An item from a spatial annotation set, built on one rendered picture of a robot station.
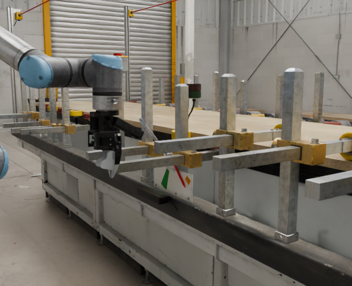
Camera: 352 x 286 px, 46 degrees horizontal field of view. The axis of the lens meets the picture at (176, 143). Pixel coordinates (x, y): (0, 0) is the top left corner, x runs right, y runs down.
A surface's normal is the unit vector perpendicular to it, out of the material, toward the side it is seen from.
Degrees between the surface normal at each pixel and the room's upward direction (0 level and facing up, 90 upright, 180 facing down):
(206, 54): 90
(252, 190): 90
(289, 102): 90
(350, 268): 0
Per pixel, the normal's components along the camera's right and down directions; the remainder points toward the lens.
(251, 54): -0.82, 0.09
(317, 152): 0.55, 0.13
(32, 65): -0.43, 0.17
